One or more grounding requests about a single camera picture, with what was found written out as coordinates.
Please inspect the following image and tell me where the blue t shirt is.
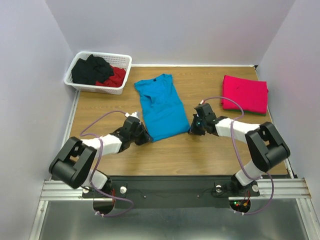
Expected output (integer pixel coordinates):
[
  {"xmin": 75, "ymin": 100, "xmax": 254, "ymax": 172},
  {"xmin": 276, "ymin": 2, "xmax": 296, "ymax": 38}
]
[{"xmin": 134, "ymin": 74, "xmax": 190, "ymax": 142}]

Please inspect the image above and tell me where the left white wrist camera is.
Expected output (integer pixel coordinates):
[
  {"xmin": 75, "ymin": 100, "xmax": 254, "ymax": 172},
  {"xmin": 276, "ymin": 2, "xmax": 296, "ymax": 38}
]
[{"xmin": 124, "ymin": 111, "xmax": 140, "ymax": 120}]

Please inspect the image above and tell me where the black t shirt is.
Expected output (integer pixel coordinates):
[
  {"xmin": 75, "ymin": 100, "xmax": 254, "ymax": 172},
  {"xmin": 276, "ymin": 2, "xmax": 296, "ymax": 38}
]
[{"xmin": 71, "ymin": 54, "xmax": 114, "ymax": 86}]

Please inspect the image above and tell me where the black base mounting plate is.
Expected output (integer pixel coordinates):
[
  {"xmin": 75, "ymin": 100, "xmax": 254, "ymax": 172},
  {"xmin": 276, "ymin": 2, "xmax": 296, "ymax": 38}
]
[{"xmin": 82, "ymin": 175, "xmax": 261, "ymax": 210}]

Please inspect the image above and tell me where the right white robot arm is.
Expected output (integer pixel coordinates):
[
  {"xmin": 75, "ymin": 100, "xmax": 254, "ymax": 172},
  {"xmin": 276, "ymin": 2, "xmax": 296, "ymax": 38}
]
[{"xmin": 189, "ymin": 103, "xmax": 291, "ymax": 195}]

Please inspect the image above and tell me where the purple cable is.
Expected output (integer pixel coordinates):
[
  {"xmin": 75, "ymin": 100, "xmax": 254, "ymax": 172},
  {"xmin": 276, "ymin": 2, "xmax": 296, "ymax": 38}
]
[
  {"xmin": 202, "ymin": 96, "xmax": 274, "ymax": 216},
  {"xmin": 79, "ymin": 110, "xmax": 135, "ymax": 218}
]

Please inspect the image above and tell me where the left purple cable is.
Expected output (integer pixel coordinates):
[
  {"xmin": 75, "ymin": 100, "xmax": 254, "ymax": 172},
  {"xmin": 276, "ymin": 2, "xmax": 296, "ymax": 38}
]
[{"xmin": 79, "ymin": 110, "xmax": 135, "ymax": 218}]

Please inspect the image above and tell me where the dark red t shirt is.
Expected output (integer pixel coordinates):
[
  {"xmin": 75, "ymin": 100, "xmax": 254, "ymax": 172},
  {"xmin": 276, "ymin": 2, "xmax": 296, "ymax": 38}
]
[{"xmin": 95, "ymin": 66, "xmax": 126, "ymax": 88}]

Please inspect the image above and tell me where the white plastic laundry basket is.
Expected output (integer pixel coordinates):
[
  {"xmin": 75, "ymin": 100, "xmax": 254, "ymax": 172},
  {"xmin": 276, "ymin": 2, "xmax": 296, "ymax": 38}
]
[{"xmin": 63, "ymin": 51, "xmax": 132, "ymax": 95}]

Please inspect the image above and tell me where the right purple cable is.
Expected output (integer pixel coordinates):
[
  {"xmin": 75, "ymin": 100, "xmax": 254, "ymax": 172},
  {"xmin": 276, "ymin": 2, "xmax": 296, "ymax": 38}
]
[{"xmin": 202, "ymin": 96, "xmax": 274, "ymax": 216}]

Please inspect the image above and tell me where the aluminium extrusion frame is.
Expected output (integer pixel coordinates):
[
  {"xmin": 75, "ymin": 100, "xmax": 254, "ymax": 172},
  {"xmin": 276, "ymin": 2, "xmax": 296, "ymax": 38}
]
[{"xmin": 29, "ymin": 90, "xmax": 81, "ymax": 240}]

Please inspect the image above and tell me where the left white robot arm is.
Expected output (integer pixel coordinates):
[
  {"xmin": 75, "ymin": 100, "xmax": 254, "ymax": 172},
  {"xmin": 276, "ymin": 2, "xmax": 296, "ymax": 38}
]
[{"xmin": 48, "ymin": 115, "xmax": 153, "ymax": 197}]

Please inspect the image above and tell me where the folded pink t shirt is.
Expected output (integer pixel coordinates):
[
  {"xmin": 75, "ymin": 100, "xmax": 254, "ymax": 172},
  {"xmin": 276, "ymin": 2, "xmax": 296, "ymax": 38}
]
[{"xmin": 221, "ymin": 75, "xmax": 269, "ymax": 115}]

